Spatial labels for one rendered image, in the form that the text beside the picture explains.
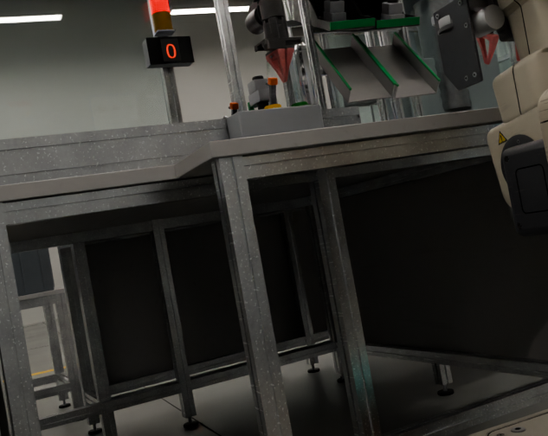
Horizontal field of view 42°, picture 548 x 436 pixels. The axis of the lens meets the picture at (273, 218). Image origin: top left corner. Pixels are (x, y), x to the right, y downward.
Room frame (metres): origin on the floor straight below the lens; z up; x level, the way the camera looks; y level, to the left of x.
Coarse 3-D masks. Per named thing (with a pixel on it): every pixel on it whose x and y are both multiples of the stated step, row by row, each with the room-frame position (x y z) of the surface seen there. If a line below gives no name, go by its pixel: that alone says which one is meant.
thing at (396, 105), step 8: (384, 32) 2.75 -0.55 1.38; (320, 40) 3.15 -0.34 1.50; (384, 40) 2.75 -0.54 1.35; (512, 48) 3.05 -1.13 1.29; (328, 80) 3.15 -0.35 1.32; (328, 88) 3.16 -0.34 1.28; (336, 104) 3.14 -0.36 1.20; (392, 104) 2.77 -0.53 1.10; (400, 104) 2.76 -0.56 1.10; (400, 112) 2.76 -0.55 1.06
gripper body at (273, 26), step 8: (264, 24) 1.72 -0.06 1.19; (272, 24) 1.71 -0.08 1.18; (280, 24) 1.71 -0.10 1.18; (264, 32) 1.73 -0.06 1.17; (272, 32) 1.71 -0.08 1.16; (280, 32) 1.71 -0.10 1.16; (264, 40) 1.68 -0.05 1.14; (272, 40) 1.69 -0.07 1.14; (288, 40) 1.71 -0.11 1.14; (296, 40) 1.73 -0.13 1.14; (256, 48) 1.73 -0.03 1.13
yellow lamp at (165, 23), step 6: (156, 12) 1.86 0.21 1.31; (162, 12) 1.85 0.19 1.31; (168, 12) 1.87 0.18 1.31; (156, 18) 1.86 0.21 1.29; (162, 18) 1.85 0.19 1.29; (168, 18) 1.86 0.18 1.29; (156, 24) 1.86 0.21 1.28; (162, 24) 1.85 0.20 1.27; (168, 24) 1.86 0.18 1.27; (156, 30) 1.86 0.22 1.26
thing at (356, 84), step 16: (320, 48) 1.98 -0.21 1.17; (336, 48) 2.07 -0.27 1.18; (352, 48) 2.08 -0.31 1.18; (320, 64) 2.00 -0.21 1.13; (336, 64) 2.01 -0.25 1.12; (352, 64) 2.01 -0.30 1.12; (368, 64) 2.00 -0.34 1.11; (336, 80) 1.91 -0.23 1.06; (352, 80) 1.95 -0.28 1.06; (368, 80) 1.95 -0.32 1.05; (384, 80) 1.92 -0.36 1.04; (352, 96) 1.89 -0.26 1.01; (368, 96) 1.89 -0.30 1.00; (384, 96) 1.90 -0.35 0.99
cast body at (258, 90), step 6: (252, 78) 1.85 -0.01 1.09; (258, 78) 1.84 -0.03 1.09; (252, 84) 1.84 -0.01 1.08; (258, 84) 1.83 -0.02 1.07; (264, 84) 1.84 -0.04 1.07; (252, 90) 1.85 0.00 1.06; (258, 90) 1.82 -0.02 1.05; (264, 90) 1.83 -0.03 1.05; (252, 96) 1.85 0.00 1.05; (258, 96) 1.82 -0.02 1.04; (264, 96) 1.82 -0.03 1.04; (252, 102) 1.86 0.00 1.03; (258, 102) 1.83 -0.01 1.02
